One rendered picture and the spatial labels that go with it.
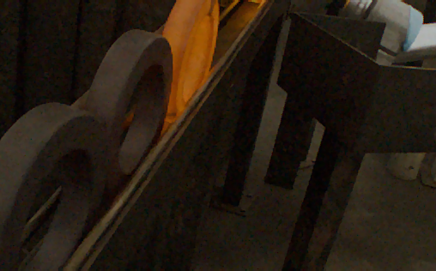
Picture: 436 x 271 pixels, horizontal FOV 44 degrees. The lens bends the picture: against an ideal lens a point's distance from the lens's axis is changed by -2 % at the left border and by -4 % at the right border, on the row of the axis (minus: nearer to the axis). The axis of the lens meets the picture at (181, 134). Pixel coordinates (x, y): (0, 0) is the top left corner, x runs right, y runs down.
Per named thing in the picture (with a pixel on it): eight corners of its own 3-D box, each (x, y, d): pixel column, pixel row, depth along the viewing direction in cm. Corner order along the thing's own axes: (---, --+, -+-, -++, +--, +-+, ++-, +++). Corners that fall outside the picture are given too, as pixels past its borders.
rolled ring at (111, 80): (180, 9, 62) (153, 3, 63) (107, 87, 48) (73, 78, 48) (167, 140, 73) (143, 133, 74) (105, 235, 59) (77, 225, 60)
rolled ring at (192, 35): (174, 53, 63) (148, 46, 64) (175, 152, 77) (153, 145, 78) (222, -34, 74) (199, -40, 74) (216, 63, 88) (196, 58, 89)
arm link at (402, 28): (405, 59, 114) (432, 18, 110) (354, 29, 115) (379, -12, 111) (400, 51, 123) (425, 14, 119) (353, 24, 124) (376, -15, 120)
